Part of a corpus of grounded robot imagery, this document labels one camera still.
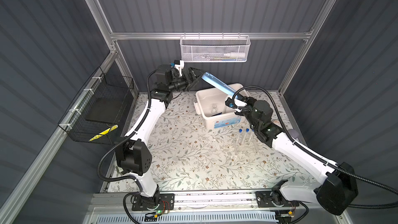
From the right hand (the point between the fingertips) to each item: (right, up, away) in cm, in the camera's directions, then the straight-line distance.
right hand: (242, 92), depth 74 cm
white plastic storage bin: (-14, -5, +34) cm, 37 cm away
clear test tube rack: (+6, -30, +18) cm, 35 cm away
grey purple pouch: (+37, -23, +20) cm, 48 cm away
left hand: (-19, +8, 0) cm, 21 cm away
